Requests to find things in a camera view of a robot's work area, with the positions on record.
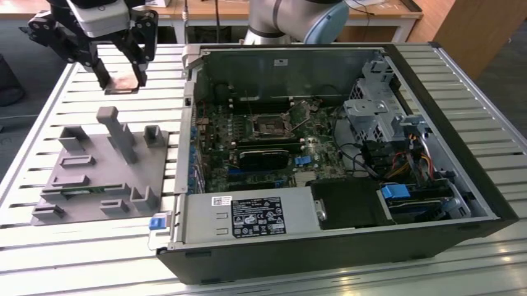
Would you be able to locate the white paper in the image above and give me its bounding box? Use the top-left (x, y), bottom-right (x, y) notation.
top-left (346, 0), bottom-right (397, 10)

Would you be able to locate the black graphics card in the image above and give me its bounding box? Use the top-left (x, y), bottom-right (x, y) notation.
top-left (238, 148), bottom-right (291, 172)

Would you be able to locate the silver chipset heatsink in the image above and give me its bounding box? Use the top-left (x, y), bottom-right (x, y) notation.
top-left (294, 171), bottom-right (320, 186)

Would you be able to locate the green motherboard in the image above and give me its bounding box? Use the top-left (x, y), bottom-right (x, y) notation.
top-left (191, 100), bottom-right (359, 194)

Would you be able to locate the black internal cable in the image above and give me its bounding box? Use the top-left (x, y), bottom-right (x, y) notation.
top-left (332, 106), bottom-right (382, 180)

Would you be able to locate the metal locking lever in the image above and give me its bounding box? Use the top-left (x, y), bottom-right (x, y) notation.
top-left (291, 106), bottom-right (322, 133)

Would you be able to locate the dark hanging cable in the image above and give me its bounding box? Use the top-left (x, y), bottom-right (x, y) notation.
top-left (180, 0), bottom-right (226, 44)

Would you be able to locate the silver square CPU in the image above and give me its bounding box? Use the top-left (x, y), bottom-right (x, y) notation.
top-left (104, 76), bottom-right (140, 95)

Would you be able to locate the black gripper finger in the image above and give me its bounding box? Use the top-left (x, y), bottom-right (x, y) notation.
top-left (19, 10), bottom-right (111, 91)
top-left (116, 9), bottom-right (160, 89)

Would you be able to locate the metal socket cover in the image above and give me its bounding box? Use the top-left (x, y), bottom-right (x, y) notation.
top-left (287, 99), bottom-right (322, 127)

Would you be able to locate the grey parts rack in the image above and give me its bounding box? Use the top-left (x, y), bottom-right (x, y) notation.
top-left (31, 106), bottom-right (171, 228)

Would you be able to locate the wooden cabinet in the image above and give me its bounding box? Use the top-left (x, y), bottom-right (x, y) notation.
top-left (431, 0), bottom-right (527, 81)

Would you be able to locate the black open PC case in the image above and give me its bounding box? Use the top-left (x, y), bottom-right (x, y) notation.
top-left (156, 42), bottom-right (521, 286)

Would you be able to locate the green RAM stick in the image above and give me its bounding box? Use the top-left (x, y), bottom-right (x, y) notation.
top-left (60, 184), bottom-right (124, 197)

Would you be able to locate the coloured power wire bundle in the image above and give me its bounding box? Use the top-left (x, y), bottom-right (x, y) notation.
top-left (386, 131), bottom-right (438, 183)

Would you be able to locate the blue disk carrier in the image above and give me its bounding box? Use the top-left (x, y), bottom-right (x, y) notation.
top-left (381, 183), bottom-right (413, 200)

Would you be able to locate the silver power supply unit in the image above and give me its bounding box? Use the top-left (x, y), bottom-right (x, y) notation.
top-left (180, 192), bottom-right (322, 247)

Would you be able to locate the black plastic shroud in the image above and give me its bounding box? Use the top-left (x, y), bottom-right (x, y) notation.
top-left (308, 178), bottom-right (393, 231)

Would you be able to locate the CPU socket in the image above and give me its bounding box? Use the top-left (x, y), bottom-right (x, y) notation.
top-left (250, 113), bottom-right (296, 139)

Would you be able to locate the silver metal drive cage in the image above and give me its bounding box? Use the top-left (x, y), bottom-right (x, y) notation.
top-left (343, 58), bottom-right (434, 146)

